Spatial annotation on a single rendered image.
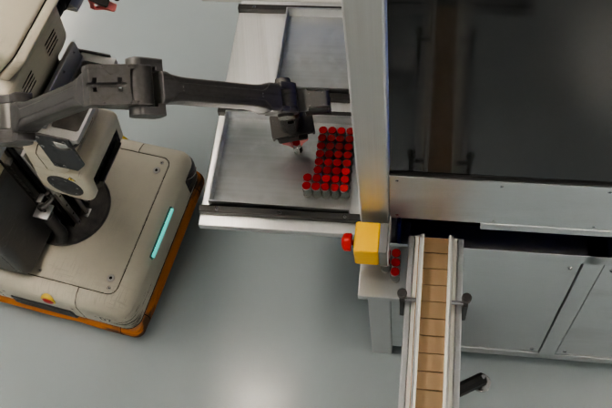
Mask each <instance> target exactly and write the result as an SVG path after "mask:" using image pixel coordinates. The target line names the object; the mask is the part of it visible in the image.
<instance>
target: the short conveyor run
mask: <svg viewBox="0 0 612 408"><path fill-rule="evenodd" d="M413 253H414V260H413ZM417 268H418V269H417ZM463 272H464V240H461V239H459V240H458V239H454V236H452V235H449V239H440V238H426V237H425V236H424V233H420V237H419V236H409V239H408V257H407V272H406V286H405V289H404V288H400V289H399V290H398V291H397V295H398V297H399V301H400V315H402V316H403V343H402V358H401V372H400V387H399V402H398V408H459V398H460V367H461V335H462V321H465V318H466V313H467V309H468V304H469V303H470V302H471V300H472V296H471V294H469V293H464V294H463ZM412 284H413V291H412ZM411 302H412V303H411ZM410 316H411V319H410ZM409 332H410V334H409ZM408 346H409V350H408ZM407 362H408V365H407ZM406 377H407V381H406ZM405 393H406V396H405Z"/></svg>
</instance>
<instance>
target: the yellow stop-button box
mask: <svg viewBox="0 0 612 408"><path fill-rule="evenodd" d="M388 235H389V223H381V224H380V223H374V222H360V221H358V222H356V224H355V235H354V236H353V254H354V261H355V263H357V264H370V265H378V264H379V265H380V266H387V247H388Z"/></svg>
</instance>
